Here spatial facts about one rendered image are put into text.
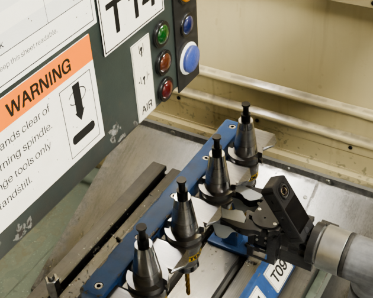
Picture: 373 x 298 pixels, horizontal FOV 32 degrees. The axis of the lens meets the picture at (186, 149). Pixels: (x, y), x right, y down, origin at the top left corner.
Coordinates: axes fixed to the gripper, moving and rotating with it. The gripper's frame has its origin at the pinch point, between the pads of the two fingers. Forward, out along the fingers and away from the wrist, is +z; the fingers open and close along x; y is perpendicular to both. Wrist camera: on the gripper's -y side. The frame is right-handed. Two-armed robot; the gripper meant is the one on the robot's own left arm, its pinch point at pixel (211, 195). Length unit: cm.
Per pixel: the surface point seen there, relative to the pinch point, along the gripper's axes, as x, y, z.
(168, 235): -13.7, -2.4, 0.4
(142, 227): -22.3, -12.4, -1.2
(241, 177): 4.9, -1.9, -3.3
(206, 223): -7.8, -1.6, -3.3
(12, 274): 5, 63, 66
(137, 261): -23.8, -6.7, -0.7
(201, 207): -5.2, -1.6, -0.7
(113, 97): -35, -44, -9
